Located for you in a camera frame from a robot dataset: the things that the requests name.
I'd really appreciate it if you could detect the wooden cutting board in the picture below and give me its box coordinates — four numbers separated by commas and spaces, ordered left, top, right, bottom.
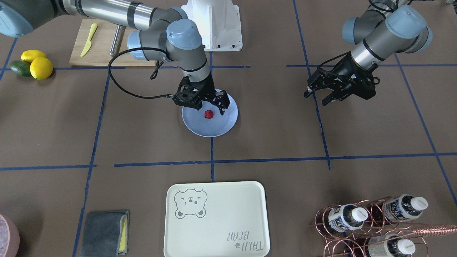
70, 19, 158, 67

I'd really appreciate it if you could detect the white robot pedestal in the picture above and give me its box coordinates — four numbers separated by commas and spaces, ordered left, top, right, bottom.
181, 0, 243, 52

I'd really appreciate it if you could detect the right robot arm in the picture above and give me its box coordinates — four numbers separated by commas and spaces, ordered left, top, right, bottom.
1, 0, 230, 115

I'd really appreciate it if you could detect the copper wire bottle rack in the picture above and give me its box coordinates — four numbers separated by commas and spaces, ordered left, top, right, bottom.
310, 197, 456, 257

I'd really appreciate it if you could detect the cream bear tray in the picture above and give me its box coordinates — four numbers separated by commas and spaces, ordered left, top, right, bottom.
164, 181, 271, 257

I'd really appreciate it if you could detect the grey folded cloth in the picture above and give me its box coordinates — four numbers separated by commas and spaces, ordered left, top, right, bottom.
80, 210, 130, 257

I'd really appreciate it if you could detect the yellow plastic knife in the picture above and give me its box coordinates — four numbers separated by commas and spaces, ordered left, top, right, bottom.
80, 23, 98, 57

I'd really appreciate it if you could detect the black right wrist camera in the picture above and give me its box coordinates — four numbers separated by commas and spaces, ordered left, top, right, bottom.
172, 76, 204, 110

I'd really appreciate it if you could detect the yellow lemon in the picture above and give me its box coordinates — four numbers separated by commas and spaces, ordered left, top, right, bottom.
30, 57, 54, 80
21, 49, 47, 64

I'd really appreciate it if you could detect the green lime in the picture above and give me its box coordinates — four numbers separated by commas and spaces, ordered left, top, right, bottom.
10, 60, 31, 77

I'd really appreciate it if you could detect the red strawberry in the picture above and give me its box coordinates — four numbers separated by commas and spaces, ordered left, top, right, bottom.
204, 110, 214, 119

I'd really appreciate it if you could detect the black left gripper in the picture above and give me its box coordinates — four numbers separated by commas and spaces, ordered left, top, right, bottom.
304, 54, 379, 106

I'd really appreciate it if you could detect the pink bowl with ice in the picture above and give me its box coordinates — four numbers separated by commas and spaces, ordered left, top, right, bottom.
0, 215, 20, 257

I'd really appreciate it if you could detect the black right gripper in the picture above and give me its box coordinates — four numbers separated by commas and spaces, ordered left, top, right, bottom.
193, 74, 230, 116

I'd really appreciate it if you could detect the steel cylinder tool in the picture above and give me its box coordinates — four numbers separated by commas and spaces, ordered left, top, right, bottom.
109, 25, 126, 57

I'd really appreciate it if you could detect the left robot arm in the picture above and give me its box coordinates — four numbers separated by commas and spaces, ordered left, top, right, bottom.
304, 0, 433, 105

